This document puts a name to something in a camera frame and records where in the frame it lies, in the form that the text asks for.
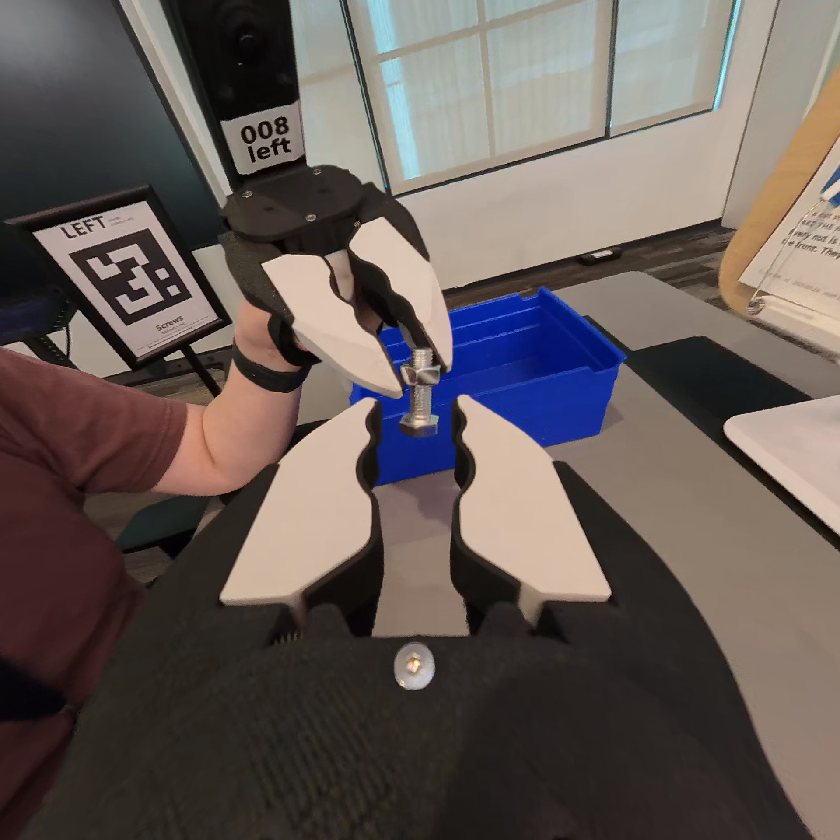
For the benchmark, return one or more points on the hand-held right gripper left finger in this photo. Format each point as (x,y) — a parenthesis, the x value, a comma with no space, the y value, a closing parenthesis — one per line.
(302,518)

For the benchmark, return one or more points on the black floor box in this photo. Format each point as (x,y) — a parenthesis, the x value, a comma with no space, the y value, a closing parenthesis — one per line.
(600,254)

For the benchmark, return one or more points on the black laptop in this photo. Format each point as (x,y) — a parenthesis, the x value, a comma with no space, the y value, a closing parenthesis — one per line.
(26,315)

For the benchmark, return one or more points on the silver hex nut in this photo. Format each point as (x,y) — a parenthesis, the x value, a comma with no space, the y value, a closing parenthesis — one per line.
(420,376)

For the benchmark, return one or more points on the large dark wall screen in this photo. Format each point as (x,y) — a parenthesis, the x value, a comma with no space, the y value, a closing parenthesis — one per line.
(65,98)

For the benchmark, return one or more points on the rounded wooden board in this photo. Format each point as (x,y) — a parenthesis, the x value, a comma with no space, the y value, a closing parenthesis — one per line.
(754,262)

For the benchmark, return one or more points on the large paned window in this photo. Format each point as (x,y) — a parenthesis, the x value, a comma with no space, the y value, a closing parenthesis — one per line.
(525,79)

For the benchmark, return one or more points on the person's left hand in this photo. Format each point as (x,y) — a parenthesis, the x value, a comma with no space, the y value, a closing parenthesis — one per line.
(253,341)

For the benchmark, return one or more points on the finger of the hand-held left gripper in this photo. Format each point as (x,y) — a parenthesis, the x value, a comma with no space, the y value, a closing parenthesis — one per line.
(413,282)
(321,315)

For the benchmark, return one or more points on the person's left forearm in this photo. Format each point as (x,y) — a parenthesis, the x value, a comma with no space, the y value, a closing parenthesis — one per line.
(216,446)

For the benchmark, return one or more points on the blue divided parts bin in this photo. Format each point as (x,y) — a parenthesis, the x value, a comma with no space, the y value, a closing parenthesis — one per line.
(525,407)

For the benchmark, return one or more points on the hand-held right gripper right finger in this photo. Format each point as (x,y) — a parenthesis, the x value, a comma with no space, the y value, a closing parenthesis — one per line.
(525,518)

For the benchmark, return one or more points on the silver hex bolt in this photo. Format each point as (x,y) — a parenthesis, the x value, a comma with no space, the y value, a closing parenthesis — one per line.
(420,403)

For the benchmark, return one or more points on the black wristband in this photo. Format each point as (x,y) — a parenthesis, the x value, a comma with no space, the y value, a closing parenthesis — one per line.
(262,379)

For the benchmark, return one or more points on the framed code sign on legs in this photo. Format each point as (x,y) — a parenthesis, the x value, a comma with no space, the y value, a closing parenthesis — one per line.
(131,275)

